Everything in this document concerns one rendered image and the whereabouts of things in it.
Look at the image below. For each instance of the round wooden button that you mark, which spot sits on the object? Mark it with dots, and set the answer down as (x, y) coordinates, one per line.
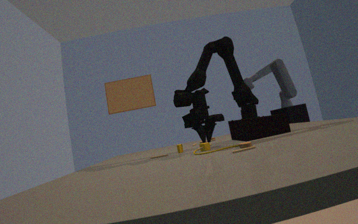
(245, 145)

